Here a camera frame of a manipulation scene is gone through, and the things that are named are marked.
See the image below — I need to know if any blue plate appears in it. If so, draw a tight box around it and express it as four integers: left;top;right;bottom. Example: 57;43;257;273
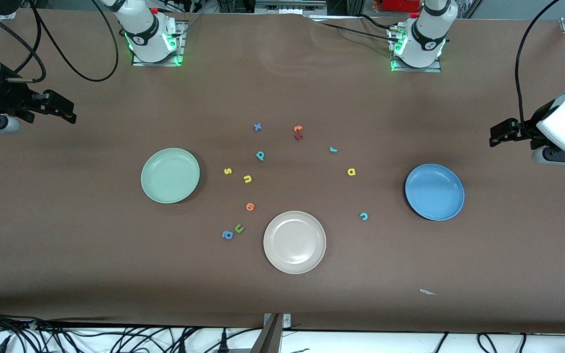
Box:
405;163;465;221

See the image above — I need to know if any green plate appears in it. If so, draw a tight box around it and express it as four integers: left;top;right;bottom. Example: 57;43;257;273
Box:
141;148;201;204

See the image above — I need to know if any red box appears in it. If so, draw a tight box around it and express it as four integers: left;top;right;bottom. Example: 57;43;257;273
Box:
381;0;423;13

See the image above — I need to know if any brown table cover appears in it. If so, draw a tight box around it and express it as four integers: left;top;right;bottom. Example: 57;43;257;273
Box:
0;9;565;334

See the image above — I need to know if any beige plate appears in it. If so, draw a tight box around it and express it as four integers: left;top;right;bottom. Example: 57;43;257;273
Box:
263;211;327;275

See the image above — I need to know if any grey equipment box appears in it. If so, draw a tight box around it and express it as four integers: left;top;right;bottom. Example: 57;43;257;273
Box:
255;0;327;15

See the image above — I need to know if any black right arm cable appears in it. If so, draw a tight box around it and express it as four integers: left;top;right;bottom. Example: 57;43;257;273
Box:
0;0;119;82

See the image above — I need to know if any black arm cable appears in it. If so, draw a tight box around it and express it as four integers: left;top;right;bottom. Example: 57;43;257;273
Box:
0;0;119;82
514;0;563;130

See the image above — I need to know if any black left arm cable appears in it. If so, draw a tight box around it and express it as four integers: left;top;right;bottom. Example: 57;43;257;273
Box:
514;0;563;130

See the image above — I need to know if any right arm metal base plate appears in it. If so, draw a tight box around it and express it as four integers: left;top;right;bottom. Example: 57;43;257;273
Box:
131;20;186;67

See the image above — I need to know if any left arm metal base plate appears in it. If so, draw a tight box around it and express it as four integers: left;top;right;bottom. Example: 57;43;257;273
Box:
389;25;443;73

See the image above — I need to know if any thin black base cable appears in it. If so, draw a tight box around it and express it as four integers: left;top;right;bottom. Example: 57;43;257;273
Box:
319;14;403;45

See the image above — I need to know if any grey metal table bracket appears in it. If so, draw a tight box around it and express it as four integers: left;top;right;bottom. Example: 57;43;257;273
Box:
251;313;292;353

